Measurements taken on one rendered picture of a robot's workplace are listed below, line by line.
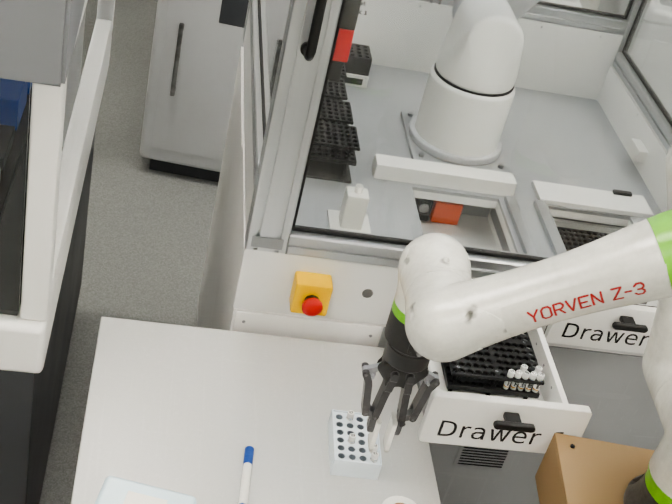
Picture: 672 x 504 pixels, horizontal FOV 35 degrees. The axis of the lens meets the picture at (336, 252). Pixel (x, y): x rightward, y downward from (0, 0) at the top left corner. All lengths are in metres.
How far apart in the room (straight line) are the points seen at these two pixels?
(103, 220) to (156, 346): 1.68
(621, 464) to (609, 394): 0.47
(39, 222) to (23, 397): 0.43
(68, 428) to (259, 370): 1.01
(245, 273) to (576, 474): 0.71
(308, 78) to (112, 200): 2.05
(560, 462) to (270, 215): 0.68
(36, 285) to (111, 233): 1.84
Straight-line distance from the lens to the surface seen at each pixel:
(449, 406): 1.87
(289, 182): 1.97
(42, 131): 1.67
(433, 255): 1.58
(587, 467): 1.93
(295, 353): 2.11
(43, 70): 1.59
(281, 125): 1.91
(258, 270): 2.07
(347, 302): 2.13
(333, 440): 1.91
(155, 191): 3.90
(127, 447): 1.88
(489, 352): 2.03
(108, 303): 3.37
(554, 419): 1.94
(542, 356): 2.11
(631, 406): 2.47
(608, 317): 2.25
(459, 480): 2.52
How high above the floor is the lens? 2.12
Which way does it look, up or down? 34 degrees down
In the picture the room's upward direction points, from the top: 14 degrees clockwise
